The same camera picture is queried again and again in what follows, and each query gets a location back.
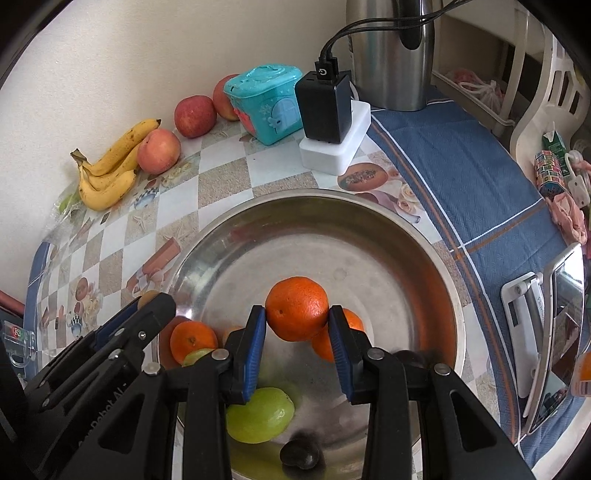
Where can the green carton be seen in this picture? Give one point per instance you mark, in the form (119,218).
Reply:
(554,141)

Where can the white plug adapter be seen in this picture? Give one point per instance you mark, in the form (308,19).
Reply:
(579,177)

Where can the white chair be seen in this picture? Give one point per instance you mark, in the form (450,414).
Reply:
(545,92)

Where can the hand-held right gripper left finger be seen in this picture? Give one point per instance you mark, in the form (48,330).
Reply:
(254,355)

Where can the small brown round fruit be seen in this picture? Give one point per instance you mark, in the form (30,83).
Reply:
(147,297)

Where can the red tube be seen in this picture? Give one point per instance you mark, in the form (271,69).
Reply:
(9,300)

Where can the yellow banana bunch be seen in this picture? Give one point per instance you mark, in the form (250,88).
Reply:
(108,180)

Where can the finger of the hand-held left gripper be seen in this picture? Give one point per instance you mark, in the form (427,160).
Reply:
(147,323)
(115,323)

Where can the teal toy box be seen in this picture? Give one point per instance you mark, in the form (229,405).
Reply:
(265,104)

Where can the stainless steel basin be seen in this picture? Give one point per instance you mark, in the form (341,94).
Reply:
(369,258)

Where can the clear plastic fruit bag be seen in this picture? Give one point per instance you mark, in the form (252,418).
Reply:
(64,203)

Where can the green jujube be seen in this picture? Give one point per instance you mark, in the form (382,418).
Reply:
(258,415)
(196,356)

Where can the white shelf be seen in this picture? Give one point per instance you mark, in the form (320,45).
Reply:
(471,124)

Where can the stainless steel kettle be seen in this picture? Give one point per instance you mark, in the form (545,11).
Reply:
(392,55)

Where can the pale red apple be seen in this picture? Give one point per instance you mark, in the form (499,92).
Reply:
(158,151)

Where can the orange packet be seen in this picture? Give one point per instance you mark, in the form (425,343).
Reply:
(584,369)

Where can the pink plastic bag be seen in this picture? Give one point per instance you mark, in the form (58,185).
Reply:
(480,90)

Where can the smartphone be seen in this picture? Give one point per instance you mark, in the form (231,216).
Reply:
(561,341)

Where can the clear glass mug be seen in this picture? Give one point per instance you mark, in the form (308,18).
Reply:
(18,339)

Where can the patterned plastic tablecloth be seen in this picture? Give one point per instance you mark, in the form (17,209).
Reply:
(221,184)

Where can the pink cloth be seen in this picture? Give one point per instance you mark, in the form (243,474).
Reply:
(568,214)

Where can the small orange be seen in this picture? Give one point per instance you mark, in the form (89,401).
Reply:
(193,341)

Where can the white phone stand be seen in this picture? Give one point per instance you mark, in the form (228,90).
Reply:
(524,323)

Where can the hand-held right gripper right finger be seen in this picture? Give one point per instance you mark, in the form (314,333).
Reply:
(341,360)

